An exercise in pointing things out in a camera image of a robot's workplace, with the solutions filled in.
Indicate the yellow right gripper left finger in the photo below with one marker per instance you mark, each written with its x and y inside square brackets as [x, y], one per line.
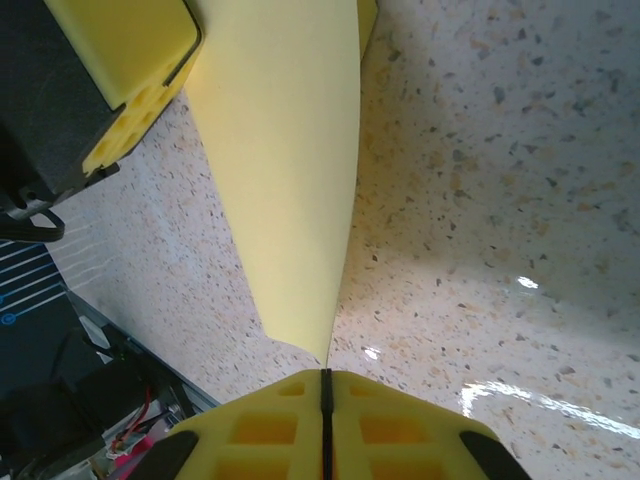
[260, 440]

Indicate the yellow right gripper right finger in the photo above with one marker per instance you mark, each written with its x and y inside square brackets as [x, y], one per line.
[395, 440]

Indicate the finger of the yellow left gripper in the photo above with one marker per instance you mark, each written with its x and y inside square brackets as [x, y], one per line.
[125, 45]

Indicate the yellow cloth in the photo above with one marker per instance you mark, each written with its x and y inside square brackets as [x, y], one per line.
[285, 175]

